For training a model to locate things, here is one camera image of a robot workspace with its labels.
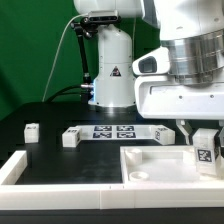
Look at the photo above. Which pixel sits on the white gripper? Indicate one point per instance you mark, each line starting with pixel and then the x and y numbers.
pixel 158 97

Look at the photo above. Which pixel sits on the white square tabletop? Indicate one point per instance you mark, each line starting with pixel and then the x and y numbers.
pixel 162 164

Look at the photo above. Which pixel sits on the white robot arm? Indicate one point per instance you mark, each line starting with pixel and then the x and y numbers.
pixel 181 75

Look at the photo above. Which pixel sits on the white marker sheet with tags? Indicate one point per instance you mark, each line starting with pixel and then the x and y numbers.
pixel 115 132

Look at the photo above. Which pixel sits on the white U-shaped obstacle fence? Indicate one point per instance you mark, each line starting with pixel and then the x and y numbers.
pixel 102 196

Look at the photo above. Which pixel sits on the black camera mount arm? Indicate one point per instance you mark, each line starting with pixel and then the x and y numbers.
pixel 81 34

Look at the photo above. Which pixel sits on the grey depth camera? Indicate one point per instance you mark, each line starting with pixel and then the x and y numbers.
pixel 102 17

